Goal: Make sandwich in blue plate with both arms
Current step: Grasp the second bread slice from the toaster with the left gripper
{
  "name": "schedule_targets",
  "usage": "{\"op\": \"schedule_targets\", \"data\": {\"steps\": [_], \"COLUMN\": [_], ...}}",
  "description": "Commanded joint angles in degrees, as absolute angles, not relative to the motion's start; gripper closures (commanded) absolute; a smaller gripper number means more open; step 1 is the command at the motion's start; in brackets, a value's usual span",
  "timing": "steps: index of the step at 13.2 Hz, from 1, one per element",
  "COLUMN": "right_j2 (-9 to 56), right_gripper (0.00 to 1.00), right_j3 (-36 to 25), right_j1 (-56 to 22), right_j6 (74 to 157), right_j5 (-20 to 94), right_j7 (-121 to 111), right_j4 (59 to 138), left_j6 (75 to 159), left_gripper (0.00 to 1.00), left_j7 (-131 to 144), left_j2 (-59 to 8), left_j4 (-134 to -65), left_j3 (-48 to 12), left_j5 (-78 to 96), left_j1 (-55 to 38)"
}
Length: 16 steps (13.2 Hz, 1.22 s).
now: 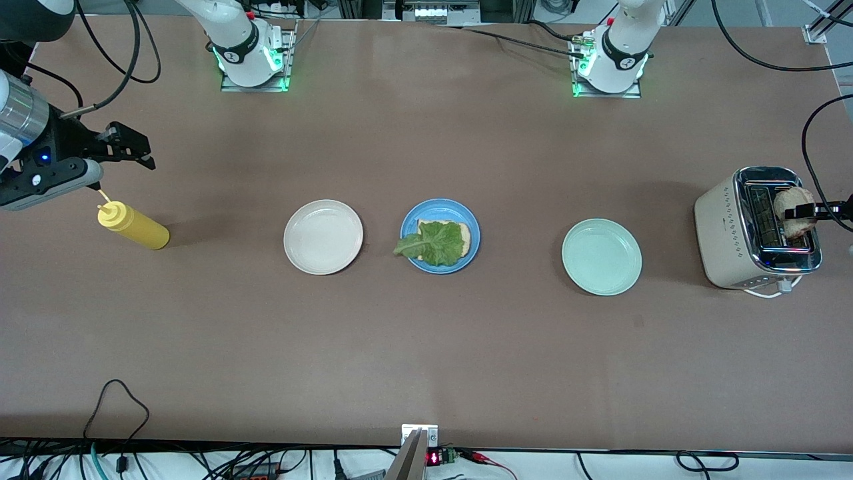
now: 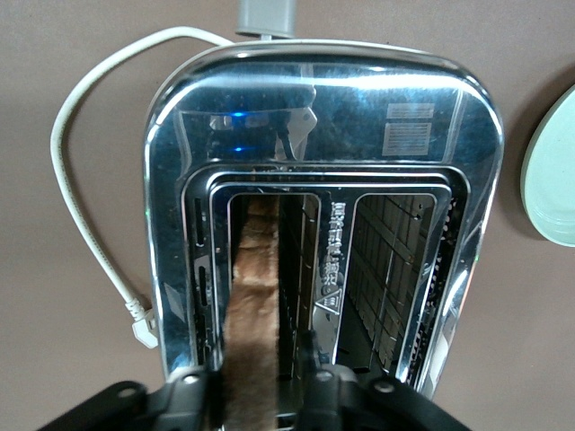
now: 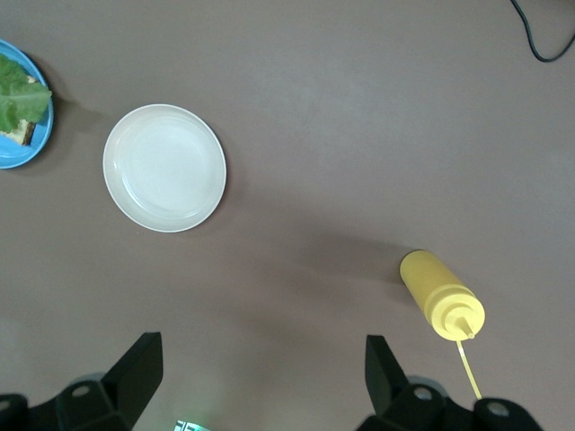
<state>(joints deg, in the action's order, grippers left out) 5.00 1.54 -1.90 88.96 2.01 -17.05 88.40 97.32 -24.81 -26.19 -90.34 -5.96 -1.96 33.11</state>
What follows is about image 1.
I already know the round toasted bread slice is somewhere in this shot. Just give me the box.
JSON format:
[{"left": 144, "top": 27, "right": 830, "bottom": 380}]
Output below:
[{"left": 773, "top": 187, "right": 819, "bottom": 239}]

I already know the yellow squeeze bottle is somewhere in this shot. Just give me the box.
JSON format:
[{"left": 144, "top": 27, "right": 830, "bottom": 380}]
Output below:
[{"left": 97, "top": 190, "right": 171, "bottom": 251}]

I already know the green lettuce leaf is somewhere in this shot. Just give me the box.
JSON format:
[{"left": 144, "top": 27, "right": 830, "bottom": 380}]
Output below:
[{"left": 393, "top": 221, "right": 465, "bottom": 267}]

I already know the square toasted bread slice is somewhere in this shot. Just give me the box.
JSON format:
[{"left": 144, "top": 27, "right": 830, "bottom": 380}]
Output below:
[{"left": 417, "top": 220, "right": 473, "bottom": 257}]

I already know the pale green round plate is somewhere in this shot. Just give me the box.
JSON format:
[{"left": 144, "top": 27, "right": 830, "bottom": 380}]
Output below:
[{"left": 561, "top": 219, "right": 643, "bottom": 297}]

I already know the cream round plate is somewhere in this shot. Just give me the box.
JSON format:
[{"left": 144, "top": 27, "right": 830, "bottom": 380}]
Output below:
[{"left": 283, "top": 199, "right": 365, "bottom": 275}]

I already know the blue round plate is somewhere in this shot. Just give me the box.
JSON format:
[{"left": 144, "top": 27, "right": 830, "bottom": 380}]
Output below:
[{"left": 400, "top": 199, "right": 481, "bottom": 275}]

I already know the cream chrome toaster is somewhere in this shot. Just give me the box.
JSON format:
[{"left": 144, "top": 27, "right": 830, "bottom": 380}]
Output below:
[{"left": 694, "top": 165, "right": 823, "bottom": 290}]

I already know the white control box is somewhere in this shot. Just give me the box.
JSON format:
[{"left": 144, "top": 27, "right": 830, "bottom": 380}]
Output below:
[{"left": 383, "top": 0, "right": 480, "bottom": 24}]

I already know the black power strip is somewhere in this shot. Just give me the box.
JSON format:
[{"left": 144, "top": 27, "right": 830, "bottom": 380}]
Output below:
[{"left": 230, "top": 461, "right": 284, "bottom": 480}]

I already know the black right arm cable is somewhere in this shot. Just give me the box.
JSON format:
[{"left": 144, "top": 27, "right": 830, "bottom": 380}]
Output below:
[{"left": 27, "top": 0, "right": 163, "bottom": 121}]

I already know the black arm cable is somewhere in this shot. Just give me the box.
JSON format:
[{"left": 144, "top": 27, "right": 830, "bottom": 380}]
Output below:
[
  {"left": 710, "top": 0, "right": 853, "bottom": 234},
  {"left": 27, "top": 0, "right": 163, "bottom": 121}
]

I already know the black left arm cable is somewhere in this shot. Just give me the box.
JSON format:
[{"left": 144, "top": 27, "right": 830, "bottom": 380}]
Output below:
[{"left": 710, "top": 0, "right": 853, "bottom": 234}]

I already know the white toaster power cord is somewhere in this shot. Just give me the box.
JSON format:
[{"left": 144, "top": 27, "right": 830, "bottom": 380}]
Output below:
[{"left": 742, "top": 279, "right": 802, "bottom": 299}]

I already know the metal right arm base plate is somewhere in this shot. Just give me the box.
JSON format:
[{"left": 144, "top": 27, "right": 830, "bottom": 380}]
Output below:
[{"left": 220, "top": 27, "right": 298, "bottom": 93}]

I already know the black looped thin cable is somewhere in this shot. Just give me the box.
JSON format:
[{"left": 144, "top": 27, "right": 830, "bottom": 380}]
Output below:
[{"left": 83, "top": 379, "right": 151, "bottom": 444}]

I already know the black coiled cable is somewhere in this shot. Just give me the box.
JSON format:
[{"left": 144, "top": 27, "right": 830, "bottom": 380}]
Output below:
[{"left": 675, "top": 451, "right": 740, "bottom": 473}]

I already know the black base supply cable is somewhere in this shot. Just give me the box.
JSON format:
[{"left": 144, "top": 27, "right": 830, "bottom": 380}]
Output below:
[{"left": 433, "top": 23, "right": 590, "bottom": 59}]

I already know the red clip wire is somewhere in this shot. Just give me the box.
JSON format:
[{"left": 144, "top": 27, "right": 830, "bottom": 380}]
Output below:
[{"left": 466, "top": 451, "right": 517, "bottom": 480}]

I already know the small metal edge bracket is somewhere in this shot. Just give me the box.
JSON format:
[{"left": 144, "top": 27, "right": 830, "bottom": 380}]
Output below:
[{"left": 401, "top": 424, "right": 439, "bottom": 446}]

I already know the grey slanted mount bar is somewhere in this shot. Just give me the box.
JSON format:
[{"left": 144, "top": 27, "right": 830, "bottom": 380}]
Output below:
[{"left": 385, "top": 429, "right": 428, "bottom": 480}]

